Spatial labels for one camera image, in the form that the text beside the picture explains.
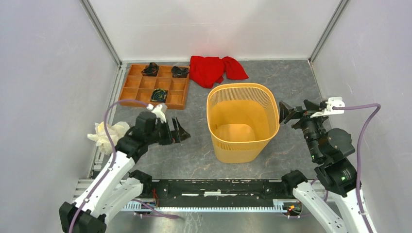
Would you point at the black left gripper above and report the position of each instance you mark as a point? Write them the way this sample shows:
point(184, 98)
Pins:
point(182, 134)

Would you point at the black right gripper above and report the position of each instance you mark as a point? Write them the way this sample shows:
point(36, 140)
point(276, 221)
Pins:
point(285, 111)

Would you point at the yellow mesh trash bin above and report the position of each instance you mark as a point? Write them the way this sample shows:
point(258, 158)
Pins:
point(242, 119)

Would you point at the pale yellow plastic trash bag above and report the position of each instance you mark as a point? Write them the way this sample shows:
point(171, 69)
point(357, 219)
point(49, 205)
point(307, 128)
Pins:
point(101, 139)

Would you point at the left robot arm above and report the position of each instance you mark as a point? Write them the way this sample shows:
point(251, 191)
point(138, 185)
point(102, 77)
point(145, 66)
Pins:
point(116, 185)

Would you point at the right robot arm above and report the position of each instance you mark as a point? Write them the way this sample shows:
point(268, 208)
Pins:
point(339, 166)

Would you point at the black green rolled item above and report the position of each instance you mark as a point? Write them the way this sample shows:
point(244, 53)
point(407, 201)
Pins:
point(159, 95)

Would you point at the black rolled item back right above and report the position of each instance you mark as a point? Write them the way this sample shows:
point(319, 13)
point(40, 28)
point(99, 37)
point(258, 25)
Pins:
point(179, 72)

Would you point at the orange wooden compartment tray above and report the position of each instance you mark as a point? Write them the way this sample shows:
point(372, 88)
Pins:
point(139, 88)

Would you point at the red cloth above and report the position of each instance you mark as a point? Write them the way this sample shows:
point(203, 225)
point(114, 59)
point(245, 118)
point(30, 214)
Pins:
point(206, 71)

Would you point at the black rolled item back left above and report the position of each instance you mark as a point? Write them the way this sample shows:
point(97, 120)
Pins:
point(151, 70)

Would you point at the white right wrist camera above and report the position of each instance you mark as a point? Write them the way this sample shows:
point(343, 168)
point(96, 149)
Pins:
point(331, 106)

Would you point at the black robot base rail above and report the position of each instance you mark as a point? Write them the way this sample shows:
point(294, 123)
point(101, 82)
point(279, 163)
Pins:
point(221, 195)

